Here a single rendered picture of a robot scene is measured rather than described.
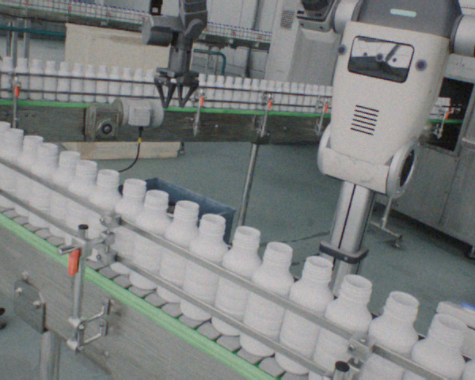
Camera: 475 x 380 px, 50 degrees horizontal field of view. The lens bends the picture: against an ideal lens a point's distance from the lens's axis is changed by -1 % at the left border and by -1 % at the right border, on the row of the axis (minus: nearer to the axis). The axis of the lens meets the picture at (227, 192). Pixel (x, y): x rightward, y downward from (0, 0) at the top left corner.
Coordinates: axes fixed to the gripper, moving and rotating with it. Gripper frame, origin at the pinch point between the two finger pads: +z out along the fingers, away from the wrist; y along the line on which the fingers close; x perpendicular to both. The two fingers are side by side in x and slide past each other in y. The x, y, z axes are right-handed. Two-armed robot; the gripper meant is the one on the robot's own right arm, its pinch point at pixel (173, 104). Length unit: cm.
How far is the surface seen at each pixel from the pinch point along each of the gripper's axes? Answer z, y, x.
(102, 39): 14, -207, -283
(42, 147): 4.9, 43.9, 7.9
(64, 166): 7.0, 43.1, 14.0
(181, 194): 29.2, -13.8, -4.5
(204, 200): 28.1, -14.0, 4.4
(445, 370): 9, 43, 86
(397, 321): 7, 42, 79
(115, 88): 16, -61, -93
